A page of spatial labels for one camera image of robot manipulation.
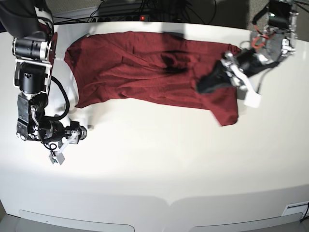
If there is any dark red long-sleeve T-shirt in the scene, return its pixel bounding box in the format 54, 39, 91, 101
64, 31, 239, 126

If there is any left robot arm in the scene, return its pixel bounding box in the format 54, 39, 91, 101
196, 0, 298, 108

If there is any white label plate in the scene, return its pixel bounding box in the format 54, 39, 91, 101
282, 202, 309, 216

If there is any black power strip red switch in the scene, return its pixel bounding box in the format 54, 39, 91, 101
90, 14, 150, 22

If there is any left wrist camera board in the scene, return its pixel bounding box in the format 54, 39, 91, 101
244, 92, 261, 108

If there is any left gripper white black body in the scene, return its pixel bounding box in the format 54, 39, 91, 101
221, 48, 263, 93

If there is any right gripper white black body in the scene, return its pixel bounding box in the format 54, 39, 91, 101
48, 121, 87, 153

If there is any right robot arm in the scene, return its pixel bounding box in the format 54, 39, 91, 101
0, 0, 87, 165

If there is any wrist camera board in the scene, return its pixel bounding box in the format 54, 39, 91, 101
244, 92, 261, 108
49, 151, 65, 165

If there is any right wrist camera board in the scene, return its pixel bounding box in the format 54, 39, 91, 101
49, 151, 65, 165

